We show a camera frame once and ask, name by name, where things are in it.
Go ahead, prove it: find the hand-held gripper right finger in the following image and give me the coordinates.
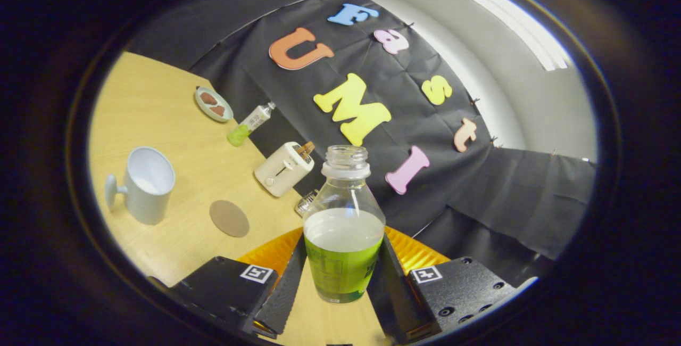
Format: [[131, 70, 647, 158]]
[[367, 225, 519, 344]]

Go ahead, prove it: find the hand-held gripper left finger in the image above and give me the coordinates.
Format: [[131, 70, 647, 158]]
[[170, 227, 308, 336]]

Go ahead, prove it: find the green label juice bottle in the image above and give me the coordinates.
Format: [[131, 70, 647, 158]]
[[302, 145, 386, 304]]

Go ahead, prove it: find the round brown coaster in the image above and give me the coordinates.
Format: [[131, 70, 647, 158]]
[[209, 200, 251, 238]]

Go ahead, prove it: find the white cup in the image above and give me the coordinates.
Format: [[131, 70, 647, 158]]
[[104, 146, 176, 226]]

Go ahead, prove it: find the small white label bottle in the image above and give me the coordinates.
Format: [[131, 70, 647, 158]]
[[227, 102, 277, 147]]

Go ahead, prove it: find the metal mesh glass jar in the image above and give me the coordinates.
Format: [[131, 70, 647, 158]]
[[294, 189, 320, 216]]

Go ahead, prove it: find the white toaster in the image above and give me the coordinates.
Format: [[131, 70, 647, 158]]
[[254, 142, 315, 198]]

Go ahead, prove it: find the pale green plate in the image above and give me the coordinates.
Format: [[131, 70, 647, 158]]
[[195, 86, 234, 123]]

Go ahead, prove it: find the wooden table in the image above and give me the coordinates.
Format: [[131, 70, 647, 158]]
[[88, 51, 394, 346]]

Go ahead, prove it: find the ceiling light panel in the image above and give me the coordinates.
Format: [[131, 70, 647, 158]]
[[467, 0, 572, 72]]

